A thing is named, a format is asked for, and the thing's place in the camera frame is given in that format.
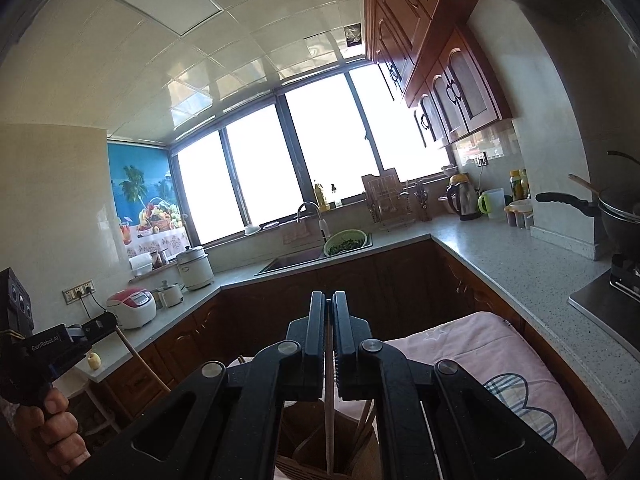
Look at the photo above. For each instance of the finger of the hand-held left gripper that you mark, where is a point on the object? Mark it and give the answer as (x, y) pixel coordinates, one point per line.
(62, 366)
(97, 327)

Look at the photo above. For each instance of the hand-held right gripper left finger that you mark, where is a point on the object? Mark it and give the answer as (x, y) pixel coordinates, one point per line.
(300, 355)

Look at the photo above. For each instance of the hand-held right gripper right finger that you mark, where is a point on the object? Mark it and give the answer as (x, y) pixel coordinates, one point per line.
(352, 355)

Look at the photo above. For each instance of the wooden chopstick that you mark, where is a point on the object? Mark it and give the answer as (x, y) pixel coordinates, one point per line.
(365, 425)
(328, 420)
(142, 360)

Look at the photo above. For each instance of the wooden utensil holder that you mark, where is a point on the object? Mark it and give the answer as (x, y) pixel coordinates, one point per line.
(345, 435)

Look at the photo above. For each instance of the person's left hand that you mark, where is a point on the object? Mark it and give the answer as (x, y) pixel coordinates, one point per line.
(55, 430)

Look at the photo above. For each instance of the pink and white rice cooker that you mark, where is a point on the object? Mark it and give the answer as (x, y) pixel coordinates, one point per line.
(131, 308)

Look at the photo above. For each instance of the corner shelf rack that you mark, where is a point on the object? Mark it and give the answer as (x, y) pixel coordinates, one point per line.
(97, 405)

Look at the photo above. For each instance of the paper towel roll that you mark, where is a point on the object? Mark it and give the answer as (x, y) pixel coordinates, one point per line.
(141, 264)

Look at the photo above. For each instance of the small white pot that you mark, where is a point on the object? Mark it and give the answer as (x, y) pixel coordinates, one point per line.
(170, 295)

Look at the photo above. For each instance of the wooden lower cabinets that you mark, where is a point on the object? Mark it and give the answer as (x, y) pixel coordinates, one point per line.
(400, 285)

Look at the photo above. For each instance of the wooden cabinets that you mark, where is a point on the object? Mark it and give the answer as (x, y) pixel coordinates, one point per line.
(450, 85)
(400, 285)

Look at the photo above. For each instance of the steel sink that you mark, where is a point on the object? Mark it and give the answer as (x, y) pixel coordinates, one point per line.
(295, 262)

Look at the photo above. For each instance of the green colander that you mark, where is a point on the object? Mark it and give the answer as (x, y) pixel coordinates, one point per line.
(345, 242)

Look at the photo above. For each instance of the white electric cooker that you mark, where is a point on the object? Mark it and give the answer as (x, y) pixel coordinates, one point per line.
(195, 267)

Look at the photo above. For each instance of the pink heart-print tablecloth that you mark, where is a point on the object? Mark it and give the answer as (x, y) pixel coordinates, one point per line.
(475, 355)

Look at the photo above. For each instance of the chrome faucet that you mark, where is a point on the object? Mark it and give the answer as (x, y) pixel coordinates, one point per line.
(320, 217)

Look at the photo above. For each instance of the dish rack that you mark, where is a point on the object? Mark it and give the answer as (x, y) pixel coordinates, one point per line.
(385, 200)

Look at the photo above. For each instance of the yellow oil bottle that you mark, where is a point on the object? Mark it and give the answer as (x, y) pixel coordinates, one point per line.
(319, 197)

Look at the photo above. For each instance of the grey countertop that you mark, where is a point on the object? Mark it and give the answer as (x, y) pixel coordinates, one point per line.
(500, 260)

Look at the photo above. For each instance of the electric kettle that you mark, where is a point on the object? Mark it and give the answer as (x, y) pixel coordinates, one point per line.
(462, 199)

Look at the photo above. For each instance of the kitchen window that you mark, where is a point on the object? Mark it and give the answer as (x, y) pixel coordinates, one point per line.
(310, 160)

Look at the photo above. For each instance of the spice jar set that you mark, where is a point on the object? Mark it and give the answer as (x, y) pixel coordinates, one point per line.
(519, 214)

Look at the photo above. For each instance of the yellow jars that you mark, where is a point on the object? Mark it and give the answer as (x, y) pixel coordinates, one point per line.
(519, 185)

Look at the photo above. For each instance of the gas stove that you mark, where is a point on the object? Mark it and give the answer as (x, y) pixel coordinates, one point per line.
(610, 295)

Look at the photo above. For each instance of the wooden upper cabinets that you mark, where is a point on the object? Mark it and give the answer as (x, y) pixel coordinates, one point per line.
(450, 85)

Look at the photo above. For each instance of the wooden spatula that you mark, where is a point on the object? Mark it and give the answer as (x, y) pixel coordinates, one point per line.
(585, 183)

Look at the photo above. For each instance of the black wok with lid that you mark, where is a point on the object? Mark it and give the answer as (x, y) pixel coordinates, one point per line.
(617, 215)

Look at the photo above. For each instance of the white wall socket strip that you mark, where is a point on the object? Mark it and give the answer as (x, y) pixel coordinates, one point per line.
(78, 291)

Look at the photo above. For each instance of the tropical wall poster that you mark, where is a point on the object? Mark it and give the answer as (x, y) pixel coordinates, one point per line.
(145, 195)

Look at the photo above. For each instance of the small wall socket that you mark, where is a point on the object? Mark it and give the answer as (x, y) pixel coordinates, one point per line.
(481, 159)

